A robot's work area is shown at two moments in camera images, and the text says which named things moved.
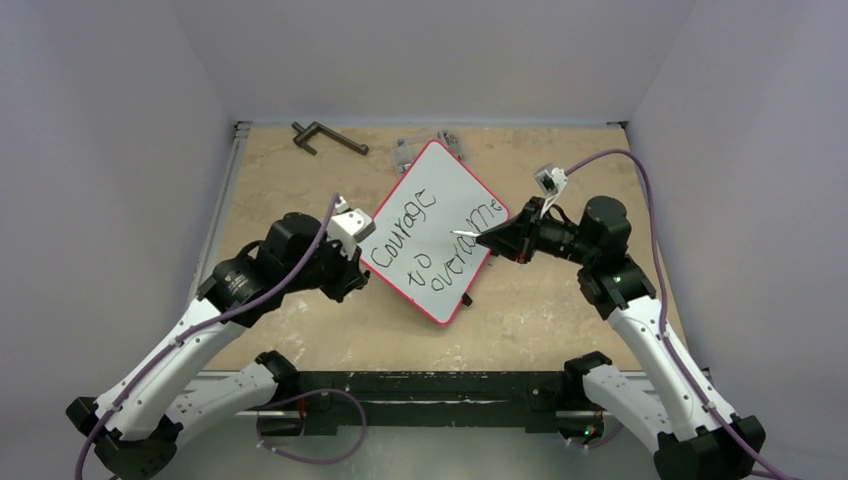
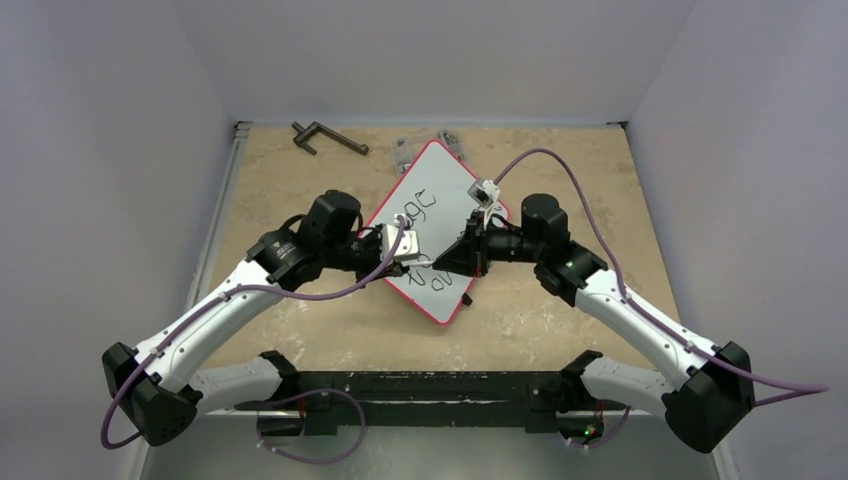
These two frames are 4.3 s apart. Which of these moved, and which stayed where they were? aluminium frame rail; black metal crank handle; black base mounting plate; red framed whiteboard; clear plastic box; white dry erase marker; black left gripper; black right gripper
Moved: white dry erase marker; black right gripper; black left gripper
Stayed: red framed whiteboard; clear plastic box; aluminium frame rail; black base mounting plate; black metal crank handle
